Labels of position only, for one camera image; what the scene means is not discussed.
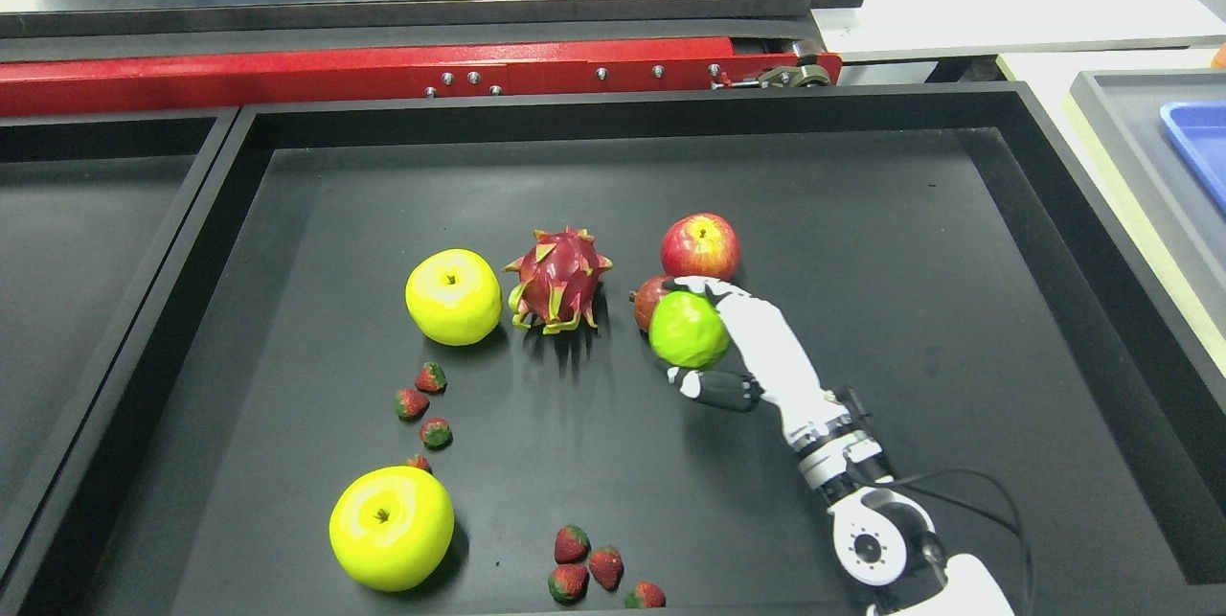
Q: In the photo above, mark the black shelf tray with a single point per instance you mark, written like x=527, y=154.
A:
x=936, y=249

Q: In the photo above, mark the strawberry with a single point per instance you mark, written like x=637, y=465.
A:
x=571, y=544
x=606, y=567
x=411, y=404
x=643, y=595
x=568, y=583
x=419, y=462
x=435, y=433
x=430, y=379

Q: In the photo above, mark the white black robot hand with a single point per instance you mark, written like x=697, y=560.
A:
x=778, y=368

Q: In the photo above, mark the red metal beam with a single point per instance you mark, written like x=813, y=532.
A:
x=89, y=85

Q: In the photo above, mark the yellow apple lower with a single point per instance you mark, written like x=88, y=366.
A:
x=391, y=528

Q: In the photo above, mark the yellow apple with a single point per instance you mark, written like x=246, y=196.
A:
x=454, y=297
x=391, y=528

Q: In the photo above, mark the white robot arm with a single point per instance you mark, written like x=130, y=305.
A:
x=884, y=539

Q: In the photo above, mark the pink dragon fruit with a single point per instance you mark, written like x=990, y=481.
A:
x=557, y=280

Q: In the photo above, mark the red apple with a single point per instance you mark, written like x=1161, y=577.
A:
x=701, y=244

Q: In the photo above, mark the dark red fruit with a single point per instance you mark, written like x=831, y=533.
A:
x=645, y=298

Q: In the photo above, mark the green apple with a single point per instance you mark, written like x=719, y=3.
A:
x=686, y=331

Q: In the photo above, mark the blue plastic tray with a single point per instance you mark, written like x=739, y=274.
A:
x=1196, y=130

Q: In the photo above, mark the yellow apple upper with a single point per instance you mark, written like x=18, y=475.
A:
x=454, y=297

